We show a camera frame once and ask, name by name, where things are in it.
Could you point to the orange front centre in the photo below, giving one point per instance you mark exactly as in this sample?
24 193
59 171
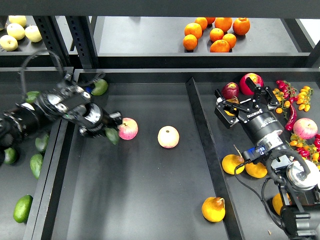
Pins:
220 46

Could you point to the orange far right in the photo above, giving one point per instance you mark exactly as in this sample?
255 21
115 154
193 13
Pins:
241 26

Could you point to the dark green avocado tray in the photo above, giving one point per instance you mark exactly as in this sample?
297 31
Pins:
112 135

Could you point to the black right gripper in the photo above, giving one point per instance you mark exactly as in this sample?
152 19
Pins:
260 125

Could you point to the green avocado tray corner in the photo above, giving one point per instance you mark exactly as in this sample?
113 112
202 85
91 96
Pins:
100 87

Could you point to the dark avocado far left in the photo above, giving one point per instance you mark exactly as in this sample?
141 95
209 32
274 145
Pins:
10 156

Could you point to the black metal shelf frame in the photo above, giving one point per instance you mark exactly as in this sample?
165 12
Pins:
283 9

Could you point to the green avocado lower edge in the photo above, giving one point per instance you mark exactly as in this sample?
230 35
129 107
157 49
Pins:
36 162

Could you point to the yellow cherry tomato cluster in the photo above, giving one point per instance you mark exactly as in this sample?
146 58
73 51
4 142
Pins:
304 98

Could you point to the yellow pear behind wrist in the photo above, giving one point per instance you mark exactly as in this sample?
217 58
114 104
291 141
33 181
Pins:
256 170

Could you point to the orange cherry tomato cluster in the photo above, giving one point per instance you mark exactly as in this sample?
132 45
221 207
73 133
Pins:
283 99

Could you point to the pale yellow pear right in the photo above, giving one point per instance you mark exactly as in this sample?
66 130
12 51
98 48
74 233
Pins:
33 34

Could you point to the yellow pear tray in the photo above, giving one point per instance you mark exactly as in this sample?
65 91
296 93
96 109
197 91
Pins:
213 209

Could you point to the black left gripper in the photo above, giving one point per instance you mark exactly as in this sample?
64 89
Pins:
95 120

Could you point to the orange back left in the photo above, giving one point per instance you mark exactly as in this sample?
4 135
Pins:
202 21

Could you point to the black left tray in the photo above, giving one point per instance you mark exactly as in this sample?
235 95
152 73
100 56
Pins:
17 180

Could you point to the pale yellow pear front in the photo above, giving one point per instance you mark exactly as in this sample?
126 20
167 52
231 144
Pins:
8 43

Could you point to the green avocado upper left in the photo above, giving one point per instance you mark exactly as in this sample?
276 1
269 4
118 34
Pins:
31 96

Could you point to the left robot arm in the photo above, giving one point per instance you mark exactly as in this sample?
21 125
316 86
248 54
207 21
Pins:
69 100

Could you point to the dark purple apple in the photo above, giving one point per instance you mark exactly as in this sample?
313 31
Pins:
230 90

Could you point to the black tray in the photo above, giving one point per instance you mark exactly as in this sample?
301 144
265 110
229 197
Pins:
245 218
17 180
137 189

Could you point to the black centre tray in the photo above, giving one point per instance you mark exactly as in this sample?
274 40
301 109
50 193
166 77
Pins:
137 189

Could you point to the pale pink apple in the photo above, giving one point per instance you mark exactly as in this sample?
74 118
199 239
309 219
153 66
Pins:
168 137

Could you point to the orange front right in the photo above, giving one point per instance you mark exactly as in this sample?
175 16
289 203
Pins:
231 39

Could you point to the orange back large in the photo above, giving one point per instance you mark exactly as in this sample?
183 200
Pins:
223 23

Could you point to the red chili pepper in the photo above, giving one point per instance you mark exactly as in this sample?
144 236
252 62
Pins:
292 118

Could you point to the bright red apple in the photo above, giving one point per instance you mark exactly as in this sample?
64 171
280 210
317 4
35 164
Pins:
257 79

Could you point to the black right tray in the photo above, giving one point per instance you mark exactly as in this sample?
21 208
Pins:
245 218

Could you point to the mixed cherry tomato pile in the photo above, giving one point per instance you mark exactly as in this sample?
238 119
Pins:
309 149

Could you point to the bright green avocado bottom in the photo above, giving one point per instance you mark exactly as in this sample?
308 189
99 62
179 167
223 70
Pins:
22 209

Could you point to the pink red apple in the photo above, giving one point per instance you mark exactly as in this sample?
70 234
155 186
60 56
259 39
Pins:
128 129

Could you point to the orange front left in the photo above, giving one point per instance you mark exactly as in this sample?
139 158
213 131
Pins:
190 42

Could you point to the pink apple right tray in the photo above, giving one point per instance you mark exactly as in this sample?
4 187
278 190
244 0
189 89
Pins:
305 128

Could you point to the orange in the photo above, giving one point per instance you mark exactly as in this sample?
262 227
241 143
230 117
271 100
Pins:
194 29
216 34
190 42
231 39
220 46
241 26
202 21

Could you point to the dark avocado tray edge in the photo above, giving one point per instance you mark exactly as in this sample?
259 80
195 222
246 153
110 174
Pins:
41 142

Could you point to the orange upper left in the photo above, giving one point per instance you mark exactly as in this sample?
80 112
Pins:
194 29

